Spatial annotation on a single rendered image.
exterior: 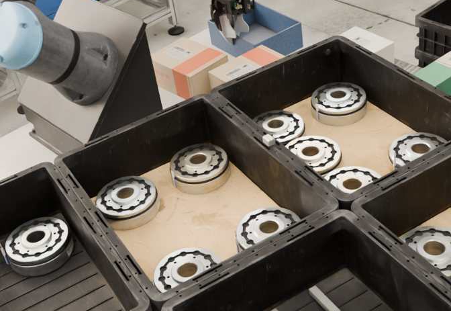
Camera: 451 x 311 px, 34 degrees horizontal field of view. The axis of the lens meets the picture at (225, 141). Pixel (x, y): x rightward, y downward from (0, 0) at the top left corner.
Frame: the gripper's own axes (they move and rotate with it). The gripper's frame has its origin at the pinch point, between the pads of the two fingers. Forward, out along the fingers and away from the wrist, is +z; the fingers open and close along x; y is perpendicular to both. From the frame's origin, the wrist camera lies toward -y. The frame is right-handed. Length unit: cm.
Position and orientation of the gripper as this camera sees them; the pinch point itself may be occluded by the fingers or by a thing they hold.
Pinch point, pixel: (231, 37)
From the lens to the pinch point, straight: 186.9
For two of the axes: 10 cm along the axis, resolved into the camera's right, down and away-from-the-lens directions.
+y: 5.8, 4.1, -7.0
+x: 8.0, -4.4, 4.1
